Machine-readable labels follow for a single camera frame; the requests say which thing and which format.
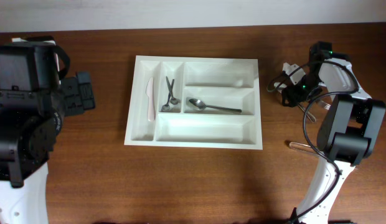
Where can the steel fork tines down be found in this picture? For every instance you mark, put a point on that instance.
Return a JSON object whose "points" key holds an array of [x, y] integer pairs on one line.
{"points": [[323, 104]]}

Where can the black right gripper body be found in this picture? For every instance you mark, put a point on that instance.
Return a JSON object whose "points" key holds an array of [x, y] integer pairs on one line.
{"points": [[301, 91]]}

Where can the white plastic cutlery tray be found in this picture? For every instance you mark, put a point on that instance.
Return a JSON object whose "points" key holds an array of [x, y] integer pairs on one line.
{"points": [[225, 82]]}

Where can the small dark teaspoon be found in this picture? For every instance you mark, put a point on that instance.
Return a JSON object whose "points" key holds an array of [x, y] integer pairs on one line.
{"points": [[172, 100], [166, 107]]}

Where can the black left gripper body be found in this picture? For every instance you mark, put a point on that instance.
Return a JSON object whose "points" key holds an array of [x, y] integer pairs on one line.
{"points": [[77, 96]]}

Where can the pink plastic knife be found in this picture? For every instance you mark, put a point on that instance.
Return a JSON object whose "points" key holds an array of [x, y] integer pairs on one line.
{"points": [[150, 95]]}

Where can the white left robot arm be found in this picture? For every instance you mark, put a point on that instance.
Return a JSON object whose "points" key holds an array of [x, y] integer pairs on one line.
{"points": [[36, 95]]}

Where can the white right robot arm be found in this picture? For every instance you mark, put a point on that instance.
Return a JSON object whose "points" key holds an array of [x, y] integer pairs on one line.
{"points": [[348, 131]]}

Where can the steel spoon tray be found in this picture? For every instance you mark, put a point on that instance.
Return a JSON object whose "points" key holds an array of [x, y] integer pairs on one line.
{"points": [[199, 105]]}

